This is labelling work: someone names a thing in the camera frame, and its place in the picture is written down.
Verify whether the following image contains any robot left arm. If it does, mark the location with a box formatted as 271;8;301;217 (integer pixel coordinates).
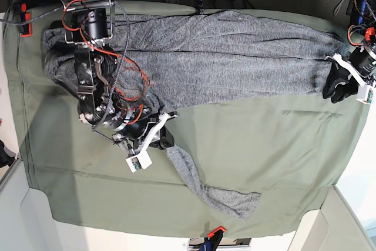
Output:
322;0;375;105

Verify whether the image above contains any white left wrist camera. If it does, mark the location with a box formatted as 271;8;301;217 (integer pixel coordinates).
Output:
356;84;375;105

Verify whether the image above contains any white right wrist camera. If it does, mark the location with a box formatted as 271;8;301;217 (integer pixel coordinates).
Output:
126;151;152;173

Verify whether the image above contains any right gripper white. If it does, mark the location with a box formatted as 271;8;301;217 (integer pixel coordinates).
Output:
113;111;178;156

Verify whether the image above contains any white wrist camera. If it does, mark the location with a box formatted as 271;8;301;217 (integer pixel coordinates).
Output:
356;84;375;105
126;151;152;173

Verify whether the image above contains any orange black clamp bottom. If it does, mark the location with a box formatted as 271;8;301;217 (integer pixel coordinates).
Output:
199;226;226;251

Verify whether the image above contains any grey heathered T-shirt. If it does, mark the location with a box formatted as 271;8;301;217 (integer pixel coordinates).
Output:
41;11;362;224

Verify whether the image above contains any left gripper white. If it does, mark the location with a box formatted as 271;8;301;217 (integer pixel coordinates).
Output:
322;53;373;103

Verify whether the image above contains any orange black clamp left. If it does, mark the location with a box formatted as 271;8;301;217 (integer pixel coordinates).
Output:
13;1;32;38

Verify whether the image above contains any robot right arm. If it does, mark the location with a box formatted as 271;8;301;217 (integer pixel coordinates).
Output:
60;0;177;156

